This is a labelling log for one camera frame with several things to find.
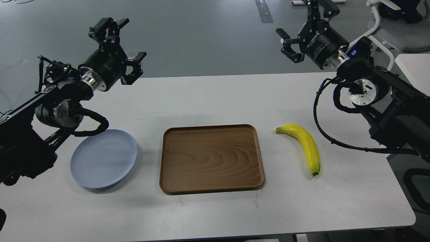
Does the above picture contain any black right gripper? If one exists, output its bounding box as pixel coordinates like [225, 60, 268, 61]
[275, 0, 350, 70]

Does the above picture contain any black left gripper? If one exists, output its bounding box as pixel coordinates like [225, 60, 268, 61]
[78, 18, 147, 92]

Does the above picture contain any light blue plate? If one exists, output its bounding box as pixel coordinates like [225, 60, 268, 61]
[70, 130, 138, 189]

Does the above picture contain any yellow banana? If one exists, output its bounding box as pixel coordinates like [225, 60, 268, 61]
[275, 124, 321, 177]

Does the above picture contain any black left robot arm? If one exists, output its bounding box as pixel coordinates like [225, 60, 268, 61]
[0, 18, 146, 186]

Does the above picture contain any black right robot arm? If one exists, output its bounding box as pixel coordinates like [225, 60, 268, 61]
[276, 0, 430, 162]

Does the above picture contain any white office chair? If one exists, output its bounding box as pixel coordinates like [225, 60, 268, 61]
[349, 0, 430, 71]

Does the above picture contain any white side table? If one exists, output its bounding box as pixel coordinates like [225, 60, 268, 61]
[395, 53, 430, 96]

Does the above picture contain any brown wooden tray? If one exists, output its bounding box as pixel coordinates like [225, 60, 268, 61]
[159, 124, 265, 195]

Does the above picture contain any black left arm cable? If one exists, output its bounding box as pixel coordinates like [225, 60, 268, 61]
[70, 107, 110, 137]

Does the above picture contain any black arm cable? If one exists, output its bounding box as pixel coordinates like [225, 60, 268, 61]
[70, 107, 110, 137]
[313, 78, 420, 155]

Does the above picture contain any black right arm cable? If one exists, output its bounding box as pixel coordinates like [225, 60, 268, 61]
[313, 78, 420, 155]

